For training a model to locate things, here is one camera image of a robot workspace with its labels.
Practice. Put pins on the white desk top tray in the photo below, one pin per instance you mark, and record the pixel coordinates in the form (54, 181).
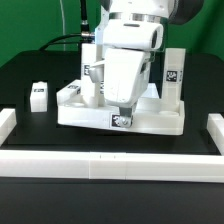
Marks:
(152, 116)

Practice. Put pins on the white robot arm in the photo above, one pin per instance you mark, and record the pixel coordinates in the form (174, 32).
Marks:
(177, 12)

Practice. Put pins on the white right fence block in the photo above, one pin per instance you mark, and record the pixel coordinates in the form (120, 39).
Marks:
(215, 127)

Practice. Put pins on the white fence block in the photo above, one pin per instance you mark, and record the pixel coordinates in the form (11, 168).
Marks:
(215, 127)
(7, 123)

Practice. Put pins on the printed marker sheet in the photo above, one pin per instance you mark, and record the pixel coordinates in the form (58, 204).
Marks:
(151, 92)

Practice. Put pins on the white left fence block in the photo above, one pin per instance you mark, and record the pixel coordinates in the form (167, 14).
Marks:
(7, 123)

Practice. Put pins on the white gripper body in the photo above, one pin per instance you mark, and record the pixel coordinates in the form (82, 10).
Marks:
(126, 65)

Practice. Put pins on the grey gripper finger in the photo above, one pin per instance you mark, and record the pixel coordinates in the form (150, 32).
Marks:
(126, 116)

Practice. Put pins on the white front fence bar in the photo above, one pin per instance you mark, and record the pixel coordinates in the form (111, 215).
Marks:
(111, 166)

